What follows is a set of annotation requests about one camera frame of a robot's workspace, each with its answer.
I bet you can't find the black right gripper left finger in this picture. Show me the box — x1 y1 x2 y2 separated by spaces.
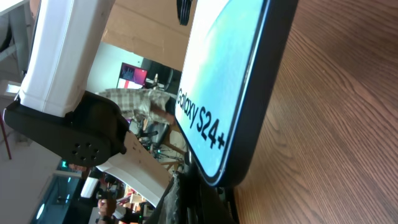
146 172 187 224

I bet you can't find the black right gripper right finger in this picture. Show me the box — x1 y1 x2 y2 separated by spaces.
196 171 239 224

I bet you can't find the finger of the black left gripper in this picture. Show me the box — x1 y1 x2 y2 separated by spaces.
177 0 193 26

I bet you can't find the Galaxy S24 smartphone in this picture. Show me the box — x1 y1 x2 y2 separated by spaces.
175 0 298 187

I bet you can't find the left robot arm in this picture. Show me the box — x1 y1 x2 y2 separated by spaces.
3 0 175 208

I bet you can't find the brown cardboard backdrop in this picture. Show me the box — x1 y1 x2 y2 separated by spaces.
102 0 197 71

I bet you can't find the computer monitor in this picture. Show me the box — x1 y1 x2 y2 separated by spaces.
117 63 147 89

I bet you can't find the person in plaid shirt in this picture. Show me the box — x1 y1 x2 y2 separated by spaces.
96 88 175 124

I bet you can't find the wooden chair frame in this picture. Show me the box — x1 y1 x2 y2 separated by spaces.
159 125 187 172

